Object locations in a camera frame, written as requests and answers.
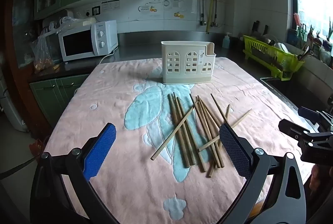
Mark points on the cream plastic utensil holder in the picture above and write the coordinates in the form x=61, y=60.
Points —
x=187, y=67

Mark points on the fruit wall sticker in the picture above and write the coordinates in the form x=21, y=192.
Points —
x=178, y=15

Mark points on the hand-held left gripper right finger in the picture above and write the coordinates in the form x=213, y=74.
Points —
x=234, y=151

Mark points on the pink and blue towel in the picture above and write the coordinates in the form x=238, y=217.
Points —
x=117, y=99

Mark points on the person's right hand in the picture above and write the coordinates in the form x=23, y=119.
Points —
x=316, y=177

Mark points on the pile of wooden chopsticks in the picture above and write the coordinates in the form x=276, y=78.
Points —
x=184, y=140

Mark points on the clear plastic bag of food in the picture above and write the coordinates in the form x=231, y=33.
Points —
x=43, y=54

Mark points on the red plastic bag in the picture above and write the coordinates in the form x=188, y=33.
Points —
x=39, y=147

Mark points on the white bowl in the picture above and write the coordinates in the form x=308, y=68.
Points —
x=281, y=47

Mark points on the lime green dish rack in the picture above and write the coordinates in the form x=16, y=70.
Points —
x=273, y=60

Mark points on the windowsill cup of brushes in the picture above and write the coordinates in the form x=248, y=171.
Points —
x=300, y=31

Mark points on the white microwave oven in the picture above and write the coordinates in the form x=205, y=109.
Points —
x=78, y=44

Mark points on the blue soap pump bottle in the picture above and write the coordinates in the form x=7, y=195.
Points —
x=226, y=42

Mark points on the green base cabinets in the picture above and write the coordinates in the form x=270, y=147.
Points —
x=59, y=93

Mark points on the windowsill potted plants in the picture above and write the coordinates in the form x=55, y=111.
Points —
x=320, y=39

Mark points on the wall power outlet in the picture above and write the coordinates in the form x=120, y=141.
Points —
x=96, y=10

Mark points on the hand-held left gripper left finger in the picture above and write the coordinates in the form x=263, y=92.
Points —
x=100, y=151

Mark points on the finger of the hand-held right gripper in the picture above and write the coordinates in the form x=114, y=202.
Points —
x=308, y=113
x=294, y=129

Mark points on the kitchen sink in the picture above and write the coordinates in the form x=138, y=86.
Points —
x=286, y=91

